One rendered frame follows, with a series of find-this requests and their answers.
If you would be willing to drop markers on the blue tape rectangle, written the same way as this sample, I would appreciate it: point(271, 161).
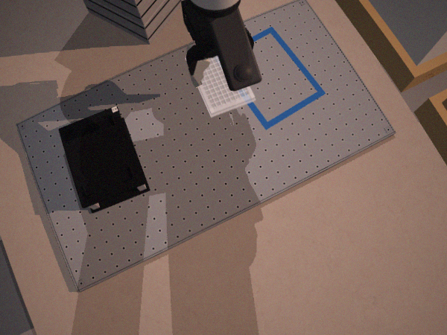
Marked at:
point(301, 104)

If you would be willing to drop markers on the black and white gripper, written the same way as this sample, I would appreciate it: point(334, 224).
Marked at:
point(197, 55)

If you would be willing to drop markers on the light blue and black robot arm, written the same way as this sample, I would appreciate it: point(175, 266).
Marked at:
point(232, 45)

